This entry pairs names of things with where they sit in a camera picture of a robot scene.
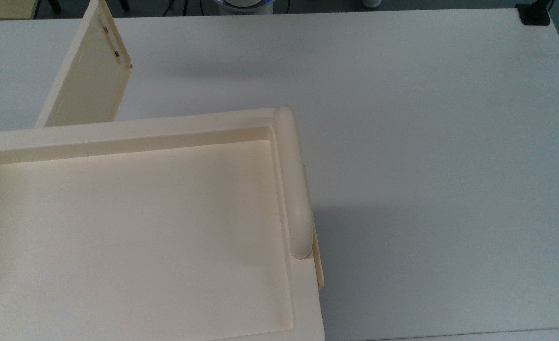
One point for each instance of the yellow wooden furniture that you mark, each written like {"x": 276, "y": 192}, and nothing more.
{"x": 4, "y": 8}

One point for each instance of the black chair leg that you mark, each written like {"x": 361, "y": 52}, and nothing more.
{"x": 55, "y": 4}
{"x": 124, "y": 4}

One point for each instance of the black table clamp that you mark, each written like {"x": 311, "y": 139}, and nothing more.
{"x": 535, "y": 14}

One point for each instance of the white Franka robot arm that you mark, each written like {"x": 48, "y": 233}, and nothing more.
{"x": 244, "y": 4}

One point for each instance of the cream cabinet door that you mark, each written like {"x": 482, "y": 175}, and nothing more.
{"x": 90, "y": 76}

